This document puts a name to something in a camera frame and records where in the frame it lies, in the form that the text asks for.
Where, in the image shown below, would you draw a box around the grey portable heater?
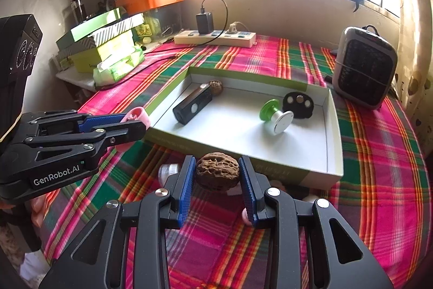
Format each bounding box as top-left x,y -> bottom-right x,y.
332,25 -> 398,111

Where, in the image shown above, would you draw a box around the black charger cable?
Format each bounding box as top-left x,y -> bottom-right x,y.
199,0 -> 228,39

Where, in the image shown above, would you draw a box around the black charger plug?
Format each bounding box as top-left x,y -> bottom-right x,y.
196,12 -> 214,35

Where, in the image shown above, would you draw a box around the green flat box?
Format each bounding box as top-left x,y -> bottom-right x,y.
56,7 -> 123,49

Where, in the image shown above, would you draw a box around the pink cable winder clip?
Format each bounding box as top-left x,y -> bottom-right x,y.
117,107 -> 150,151

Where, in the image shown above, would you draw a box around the small yellow-green packets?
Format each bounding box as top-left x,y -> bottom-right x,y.
133,18 -> 161,39

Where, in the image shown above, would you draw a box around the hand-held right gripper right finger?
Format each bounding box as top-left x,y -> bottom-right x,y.
238,156 -> 395,289

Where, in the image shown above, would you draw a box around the black disc with round holes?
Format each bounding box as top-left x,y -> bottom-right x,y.
282,92 -> 315,120

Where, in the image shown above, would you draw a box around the glass jar with black lid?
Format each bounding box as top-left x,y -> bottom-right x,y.
69,0 -> 88,25

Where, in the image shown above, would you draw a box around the cream power strip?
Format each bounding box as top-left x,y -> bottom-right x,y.
173,29 -> 257,48

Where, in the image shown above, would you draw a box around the green white cardboard box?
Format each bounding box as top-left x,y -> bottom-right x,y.
144,66 -> 344,190

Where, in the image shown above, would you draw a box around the black window latch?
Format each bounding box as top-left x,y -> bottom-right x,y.
351,0 -> 373,14

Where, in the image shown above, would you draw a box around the heart print curtain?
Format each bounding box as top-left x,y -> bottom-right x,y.
396,0 -> 433,113

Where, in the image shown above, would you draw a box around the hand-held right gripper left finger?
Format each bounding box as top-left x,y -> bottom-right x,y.
39,155 -> 197,289

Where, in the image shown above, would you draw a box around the white side table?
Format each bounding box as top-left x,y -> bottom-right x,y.
54,67 -> 99,93

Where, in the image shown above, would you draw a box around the green tissue pack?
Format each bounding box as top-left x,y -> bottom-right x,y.
93,45 -> 146,86

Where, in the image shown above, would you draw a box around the white plug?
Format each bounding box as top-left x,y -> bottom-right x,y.
226,21 -> 251,36

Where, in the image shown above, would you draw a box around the brown walnut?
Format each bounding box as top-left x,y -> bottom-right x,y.
195,154 -> 241,191
207,80 -> 224,95

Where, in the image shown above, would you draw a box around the grey zigzag patterned box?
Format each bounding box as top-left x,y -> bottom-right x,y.
88,13 -> 146,47

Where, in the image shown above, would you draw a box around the black rectangular gadget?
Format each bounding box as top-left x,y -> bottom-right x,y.
172,83 -> 214,125

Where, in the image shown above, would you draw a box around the pink green plaid tablecloth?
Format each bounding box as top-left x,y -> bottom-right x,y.
44,35 -> 427,289

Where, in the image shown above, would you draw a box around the white round gadget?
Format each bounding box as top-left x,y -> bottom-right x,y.
158,163 -> 180,184

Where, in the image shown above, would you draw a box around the green and white spool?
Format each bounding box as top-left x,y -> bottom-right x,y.
259,99 -> 294,137

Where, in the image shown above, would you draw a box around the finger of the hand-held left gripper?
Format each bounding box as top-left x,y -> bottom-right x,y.
7,121 -> 148,176
22,110 -> 127,141

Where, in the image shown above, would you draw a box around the yellow-green box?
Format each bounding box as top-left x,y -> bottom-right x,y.
73,30 -> 136,73

